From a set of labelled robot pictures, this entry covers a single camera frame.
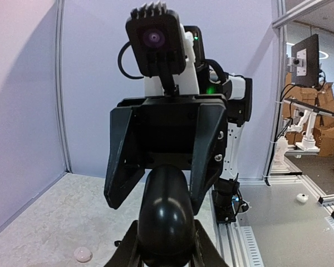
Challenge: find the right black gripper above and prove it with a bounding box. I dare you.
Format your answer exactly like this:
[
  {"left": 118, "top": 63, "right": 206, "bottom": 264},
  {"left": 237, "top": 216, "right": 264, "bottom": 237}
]
[{"left": 104, "top": 94, "right": 227, "bottom": 215}]

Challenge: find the white plastic bottle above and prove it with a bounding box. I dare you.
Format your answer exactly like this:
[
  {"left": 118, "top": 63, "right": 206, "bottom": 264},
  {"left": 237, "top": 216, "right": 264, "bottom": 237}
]
[{"left": 273, "top": 136, "right": 288, "bottom": 165}]

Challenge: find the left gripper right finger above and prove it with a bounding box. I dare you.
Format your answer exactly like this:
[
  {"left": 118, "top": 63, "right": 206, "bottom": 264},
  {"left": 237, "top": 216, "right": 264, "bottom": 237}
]
[{"left": 190, "top": 220, "right": 229, "bottom": 267}]

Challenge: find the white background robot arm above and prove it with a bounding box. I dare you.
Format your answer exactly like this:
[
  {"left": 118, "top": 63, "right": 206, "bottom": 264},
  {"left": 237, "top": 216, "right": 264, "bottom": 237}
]
[{"left": 286, "top": 109, "right": 320, "bottom": 153}]

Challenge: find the black monitor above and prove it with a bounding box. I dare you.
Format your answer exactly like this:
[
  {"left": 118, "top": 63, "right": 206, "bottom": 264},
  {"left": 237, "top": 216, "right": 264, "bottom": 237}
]
[{"left": 288, "top": 34, "right": 321, "bottom": 88}]

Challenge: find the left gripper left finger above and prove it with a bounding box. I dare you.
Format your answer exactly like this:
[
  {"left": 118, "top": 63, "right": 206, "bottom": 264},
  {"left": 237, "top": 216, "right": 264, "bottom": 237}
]
[{"left": 104, "top": 220, "right": 144, "bottom": 267}]

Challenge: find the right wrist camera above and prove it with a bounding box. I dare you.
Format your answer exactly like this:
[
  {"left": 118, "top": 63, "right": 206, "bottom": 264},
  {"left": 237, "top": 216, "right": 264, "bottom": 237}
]
[{"left": 125, "top": 1, "right": 199, "bottom": 96}]

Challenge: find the cardboard boxes pile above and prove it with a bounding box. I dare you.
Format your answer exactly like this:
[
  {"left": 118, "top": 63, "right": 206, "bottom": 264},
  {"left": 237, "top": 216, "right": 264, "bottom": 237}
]
[{"left": 286, "top": 73, "right": 334, "bottom": 157}]

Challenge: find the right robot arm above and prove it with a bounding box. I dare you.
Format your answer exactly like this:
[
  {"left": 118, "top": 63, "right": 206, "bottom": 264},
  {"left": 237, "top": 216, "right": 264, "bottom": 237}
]
[{"left": 104, "top": 22, "right": 252, "bottom": 215}]

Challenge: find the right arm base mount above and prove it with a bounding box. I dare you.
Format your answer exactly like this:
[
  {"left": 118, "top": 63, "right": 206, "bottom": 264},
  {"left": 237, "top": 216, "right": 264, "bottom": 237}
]
[{"left": 212, "top": 179, "right": 249, "bottom": 224}]

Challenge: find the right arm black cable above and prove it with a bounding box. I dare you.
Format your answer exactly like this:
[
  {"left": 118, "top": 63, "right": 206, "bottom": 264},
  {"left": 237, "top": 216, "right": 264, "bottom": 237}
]
[{"left": 117, "top": 41, "right": 144, "bottom": 80}]

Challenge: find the white round charging case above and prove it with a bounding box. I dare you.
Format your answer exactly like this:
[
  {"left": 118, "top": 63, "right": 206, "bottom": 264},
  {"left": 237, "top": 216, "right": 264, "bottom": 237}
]
[{"left": 73, "top": 246, "right": 92, "bottom": 263}]

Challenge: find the small white round object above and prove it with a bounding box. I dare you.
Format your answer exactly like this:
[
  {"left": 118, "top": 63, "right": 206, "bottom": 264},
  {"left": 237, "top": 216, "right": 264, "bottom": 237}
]
[{"left": 296, "top": 193, "right": 308, "bottom": 204}]

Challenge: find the black oval charging case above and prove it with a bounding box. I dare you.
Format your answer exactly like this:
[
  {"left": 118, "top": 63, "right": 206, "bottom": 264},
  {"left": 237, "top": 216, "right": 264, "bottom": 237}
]
[{"left": 137, "top": 165, "right": 195, "bottom": 266}]

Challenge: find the aluminium front rail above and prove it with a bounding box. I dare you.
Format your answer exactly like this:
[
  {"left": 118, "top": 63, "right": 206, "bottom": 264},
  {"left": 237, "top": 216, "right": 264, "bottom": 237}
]
[{"left": 209, "top": 190, "right": 264, "bottom": 267}]

